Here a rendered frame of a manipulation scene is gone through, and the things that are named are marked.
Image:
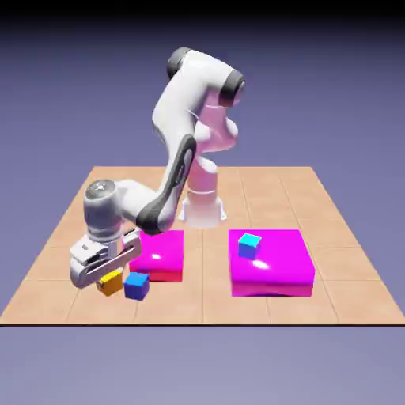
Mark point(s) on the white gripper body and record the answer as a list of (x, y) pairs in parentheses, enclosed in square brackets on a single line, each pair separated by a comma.
[(104, 264)]

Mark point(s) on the large magenta box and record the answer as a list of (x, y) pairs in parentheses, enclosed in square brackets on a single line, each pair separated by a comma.
[(272, 265), (161, 254)]

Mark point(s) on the small blue cube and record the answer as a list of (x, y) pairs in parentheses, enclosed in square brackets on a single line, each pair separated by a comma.
[(136, 286)]

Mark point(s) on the small cyan cube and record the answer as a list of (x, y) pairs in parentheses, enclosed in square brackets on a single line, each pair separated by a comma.
[(249, 246)]

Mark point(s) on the small yellow cube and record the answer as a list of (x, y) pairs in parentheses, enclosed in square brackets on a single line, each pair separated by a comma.
[(111, 283)]

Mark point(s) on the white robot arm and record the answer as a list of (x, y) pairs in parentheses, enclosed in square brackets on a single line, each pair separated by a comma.
[(177, 104)]

